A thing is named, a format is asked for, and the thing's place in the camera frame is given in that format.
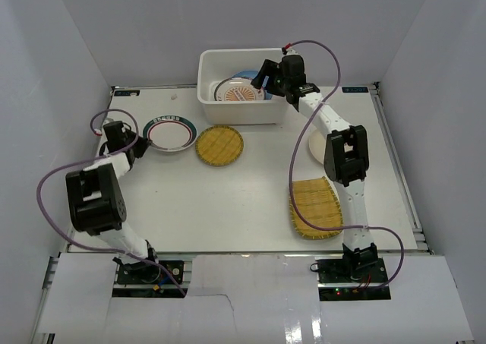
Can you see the rectangular bamboo woven tray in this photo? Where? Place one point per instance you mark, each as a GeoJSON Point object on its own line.
{"type": "Point", "coordinates": [319, 205]}

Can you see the cream round plate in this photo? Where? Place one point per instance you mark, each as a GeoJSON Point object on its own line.
{"type": "Point", "coordinates": [317, 145]}

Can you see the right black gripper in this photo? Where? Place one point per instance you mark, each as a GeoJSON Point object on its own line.
{"type": "Point", "coordinates": [270, 68]}

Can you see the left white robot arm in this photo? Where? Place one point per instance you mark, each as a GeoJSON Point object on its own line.
{"type": "Point", "coordinates": [95, 200]}

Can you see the left blue table label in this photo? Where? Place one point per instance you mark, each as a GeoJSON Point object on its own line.
{"type": "Point", "coordinates": [126, 93]}

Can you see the white plastic bin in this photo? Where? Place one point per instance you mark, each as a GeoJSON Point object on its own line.
{"type": "Point", "coordinates": [216, 65]}

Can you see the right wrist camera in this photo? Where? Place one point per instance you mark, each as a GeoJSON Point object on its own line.
{"type": "Point", "coordinates": [288, 50]}

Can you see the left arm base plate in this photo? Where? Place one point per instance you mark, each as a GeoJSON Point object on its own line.
{"type": "Point", "coordinates": [152, 282]}

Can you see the blue plastic plate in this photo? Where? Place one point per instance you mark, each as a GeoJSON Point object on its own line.
{"type": "Point", "coordinates": [251, 74]}

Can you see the blue table label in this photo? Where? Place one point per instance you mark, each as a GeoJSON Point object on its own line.
{"type": "Point", "coordinates": [355, 89]}
{"type": "Point", "coordinates": [126, 93]}

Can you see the round bamboo woven plate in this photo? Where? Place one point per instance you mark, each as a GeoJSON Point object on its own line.
{"type": "Point", "coordinates": [219, 145]}

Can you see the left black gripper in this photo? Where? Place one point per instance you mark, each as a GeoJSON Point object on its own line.
{"type": "Point", "coordinates": [139, 149]}

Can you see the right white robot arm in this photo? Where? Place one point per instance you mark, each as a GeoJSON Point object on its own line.
{"type": "Point", "coordinates": [345, 156]}

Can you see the right blue table label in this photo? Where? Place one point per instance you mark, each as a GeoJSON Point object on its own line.
{"type": "Point", "coordinates": [355, 89]}

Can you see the green rimmed white plate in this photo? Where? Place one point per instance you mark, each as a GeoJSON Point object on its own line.
{"type": "Point", "coordinates": [170, 133]}

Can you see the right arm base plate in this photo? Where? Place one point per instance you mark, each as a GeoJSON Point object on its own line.
{"type": "Point", "coordinates": [335, 285]}

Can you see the orange sunburst patterned plate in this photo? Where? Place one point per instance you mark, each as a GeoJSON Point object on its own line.
{"type": "Point", "coordinates": [237, 89]}

